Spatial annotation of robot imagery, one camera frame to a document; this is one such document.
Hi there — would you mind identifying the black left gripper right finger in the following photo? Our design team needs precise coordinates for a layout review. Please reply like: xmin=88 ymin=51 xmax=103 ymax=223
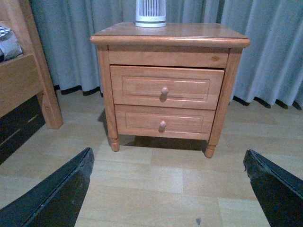
xmin=243 ymin=149 xmax=303 ymax=227

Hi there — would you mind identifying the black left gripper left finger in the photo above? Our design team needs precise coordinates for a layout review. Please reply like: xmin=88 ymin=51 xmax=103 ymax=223
xmin=0 ymin=148 xmax=94 ymax=227

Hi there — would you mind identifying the wooden drawer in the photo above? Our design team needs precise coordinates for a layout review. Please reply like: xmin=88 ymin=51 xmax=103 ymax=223
xmin=115 ymin=105 xmax=215 ymax=140
xmin=110 ymin=65 xmax=224 ymax=110

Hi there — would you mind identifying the grey-blue curtain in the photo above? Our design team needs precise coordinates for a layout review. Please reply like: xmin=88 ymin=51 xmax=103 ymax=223
xmin=30 ymin=0 xmax=303 ymax=106

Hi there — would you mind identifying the wooden nightstand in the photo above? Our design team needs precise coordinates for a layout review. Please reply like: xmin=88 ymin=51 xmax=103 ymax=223
xmin=90 ymin=22 xmax=250 ymax=158

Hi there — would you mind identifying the patterned grey bedding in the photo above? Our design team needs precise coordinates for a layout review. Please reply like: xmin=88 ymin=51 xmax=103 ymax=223
xmin=0 ymin=26 xmax=23 ymax=62

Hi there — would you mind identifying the white cylindrical air purifier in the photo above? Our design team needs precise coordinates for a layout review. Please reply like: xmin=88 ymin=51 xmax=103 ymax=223
xmin=135 ymin=0 xmax=166 ymax=28

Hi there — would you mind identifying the wooden bed frame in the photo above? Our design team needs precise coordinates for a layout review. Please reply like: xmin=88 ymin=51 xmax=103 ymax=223
xmin=0 ymin=0 xmax=63 ymax=129

